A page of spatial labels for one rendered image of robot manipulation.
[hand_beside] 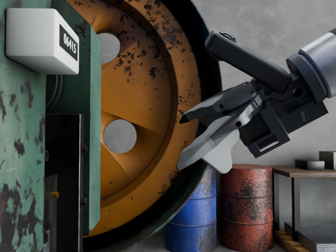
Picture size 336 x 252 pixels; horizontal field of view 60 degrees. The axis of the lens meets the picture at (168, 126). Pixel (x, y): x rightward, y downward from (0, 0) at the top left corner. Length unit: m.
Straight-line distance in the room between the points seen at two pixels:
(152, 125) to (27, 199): 0.52
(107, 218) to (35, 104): 0.51
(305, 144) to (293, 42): 1.33
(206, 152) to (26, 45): 0.22
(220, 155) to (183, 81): 0.41
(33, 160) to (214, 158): 0.21
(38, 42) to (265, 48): 3.93
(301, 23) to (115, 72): 3.77
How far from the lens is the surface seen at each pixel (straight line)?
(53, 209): 0.51
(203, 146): 0.35
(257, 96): 0.38
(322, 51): 0.40
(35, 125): 0.32
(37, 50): 0.26
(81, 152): 0.51
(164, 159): 0.75
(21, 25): 0.27
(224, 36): 0.38
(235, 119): 0.36
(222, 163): 0.38
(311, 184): 4.25
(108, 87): 0.80
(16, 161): 0.28
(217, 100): 0.45
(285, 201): 4.14
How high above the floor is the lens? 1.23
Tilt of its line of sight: 2 degrees up
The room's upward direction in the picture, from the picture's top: straight up
